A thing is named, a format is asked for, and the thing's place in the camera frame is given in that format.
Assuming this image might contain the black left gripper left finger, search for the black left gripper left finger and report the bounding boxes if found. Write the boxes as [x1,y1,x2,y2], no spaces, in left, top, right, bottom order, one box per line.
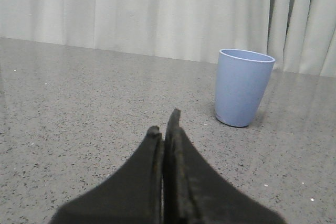
[50,126,164,223]

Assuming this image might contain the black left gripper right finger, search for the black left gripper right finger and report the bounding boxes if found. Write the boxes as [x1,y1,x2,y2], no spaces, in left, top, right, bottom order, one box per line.
[163,109,286,223]

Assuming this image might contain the blue plastic cup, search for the blue plastic cup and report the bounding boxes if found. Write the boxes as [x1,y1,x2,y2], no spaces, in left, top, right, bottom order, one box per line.
[215,49,276,127]

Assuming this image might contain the white curtain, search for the white curtain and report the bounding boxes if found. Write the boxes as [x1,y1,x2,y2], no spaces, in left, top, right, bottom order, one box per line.
[1,0,335,77]

